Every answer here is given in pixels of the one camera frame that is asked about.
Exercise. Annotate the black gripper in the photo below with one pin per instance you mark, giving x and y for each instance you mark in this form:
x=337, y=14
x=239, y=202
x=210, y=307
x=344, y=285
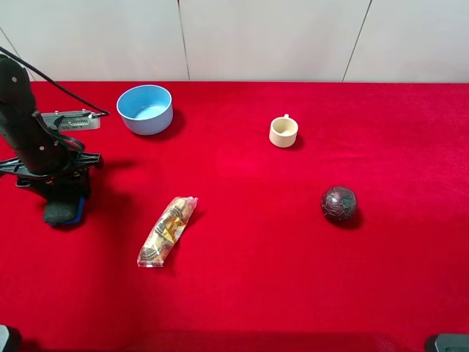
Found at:
x=74, y=178

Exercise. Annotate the black and blue eraser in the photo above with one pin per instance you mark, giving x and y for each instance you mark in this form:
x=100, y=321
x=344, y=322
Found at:
x=60, y=212

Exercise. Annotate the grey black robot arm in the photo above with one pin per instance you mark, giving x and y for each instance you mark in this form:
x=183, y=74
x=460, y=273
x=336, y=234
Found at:
x=50, y=163

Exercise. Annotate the light blue bowl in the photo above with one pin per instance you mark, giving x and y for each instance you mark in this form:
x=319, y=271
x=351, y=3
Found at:
x=146, y=109

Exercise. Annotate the clear wrapped snack packet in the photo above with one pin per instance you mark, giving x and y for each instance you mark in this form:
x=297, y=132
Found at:
x=166, y=232

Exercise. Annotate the dark base left corner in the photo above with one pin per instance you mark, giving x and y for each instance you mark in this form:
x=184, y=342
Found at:
x=10, y=339

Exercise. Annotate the dark base corner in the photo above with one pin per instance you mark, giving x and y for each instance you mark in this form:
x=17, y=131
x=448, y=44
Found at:
x=10, y=339
x=447, y=343

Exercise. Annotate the red tablecloth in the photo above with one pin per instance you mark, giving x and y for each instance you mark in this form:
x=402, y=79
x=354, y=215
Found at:
x=258, y=266

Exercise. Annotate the cream small cup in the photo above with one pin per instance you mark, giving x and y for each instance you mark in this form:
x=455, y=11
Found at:
x=283, y=131

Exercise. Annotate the dark maroon ball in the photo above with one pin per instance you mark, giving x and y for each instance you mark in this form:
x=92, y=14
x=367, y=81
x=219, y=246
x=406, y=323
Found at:
x=339, y=204

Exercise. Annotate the dark base right corner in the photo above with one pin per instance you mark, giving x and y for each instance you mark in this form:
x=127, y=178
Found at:
x=447, y=343

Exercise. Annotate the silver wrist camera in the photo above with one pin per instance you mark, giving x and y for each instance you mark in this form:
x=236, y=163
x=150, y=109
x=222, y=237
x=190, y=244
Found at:
x=72, y=120

